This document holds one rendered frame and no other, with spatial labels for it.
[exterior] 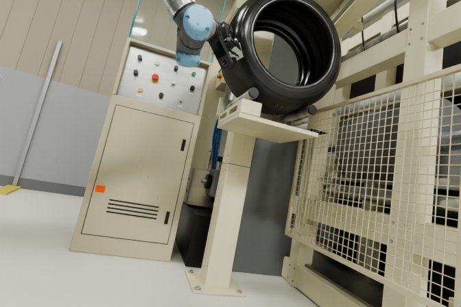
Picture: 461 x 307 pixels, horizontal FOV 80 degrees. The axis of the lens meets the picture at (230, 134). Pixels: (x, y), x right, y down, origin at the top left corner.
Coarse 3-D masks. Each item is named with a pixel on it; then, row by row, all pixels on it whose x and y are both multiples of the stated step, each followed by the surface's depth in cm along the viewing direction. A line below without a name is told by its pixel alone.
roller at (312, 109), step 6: (300, 108) 128; (306, 108) 121; (312, 108) 120; (288, 114) 136; (294, 114) 130; (300, 114) 125; (306, 114) 122; (312, 114) 120; (276, 120) 148; (282, 120) 142; (288, 120) 137; (294, 120) 134
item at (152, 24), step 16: (144, 0) 177; (160, 0) 180; (208, 0) 190; (224, 0) 193; (144, 16) 176; (160, 16) 179; (144, 32) 175; (160, 32) 178; (176, 32) 181; (208, 48) 186
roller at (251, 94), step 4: (252, 88) 112; (256, 88) 113; (248, 92) 112; (252, 92) 112; (256, 92) 113; (240, 96) 123; (244, 96) 117; (248, 96) 113; (252, 96) 112; (256, 96) 112; (236, 100) 127; (228, 104) 140; (232, 104) 133
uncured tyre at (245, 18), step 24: (264, 0) 118; (288, 0) 121; (312, 0) 125; (240, 24) 115; (264, 24) 147; (288, 24) 148; (312, 24) 140; (312, 48) 149; (336, 48) 126; (240, 72) 116; (264, 72) 114; (312, 72) 150; (336, 72) 125; (264, 96) 117; (288, 96) 117; (312, 96) 121
